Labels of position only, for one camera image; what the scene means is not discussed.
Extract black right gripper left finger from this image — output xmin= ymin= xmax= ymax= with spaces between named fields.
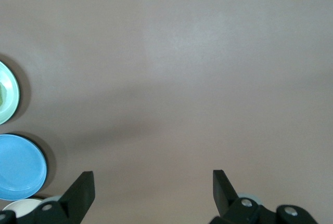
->
xmin=0 ymin=170 xmax=96 ymax=224

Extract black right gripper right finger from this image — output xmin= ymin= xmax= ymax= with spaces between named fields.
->
xmin=209 ymin=169 xmax=319 ymax=224

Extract green lettuce leaf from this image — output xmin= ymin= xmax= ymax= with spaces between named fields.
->
xmin=0 ymin=80 xmax=8 ymax=108

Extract beige plate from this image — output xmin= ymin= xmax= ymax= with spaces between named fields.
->
xmin=1 ymin=198 xmax=45 ymax=220

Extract blue plate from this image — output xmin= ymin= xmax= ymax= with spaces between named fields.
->
xmin=0 ymin=134 xmax=49 ymax=201

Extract pale green plate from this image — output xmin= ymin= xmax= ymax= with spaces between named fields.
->
xmin=0 ymin=60 xmax=21 ymax=126

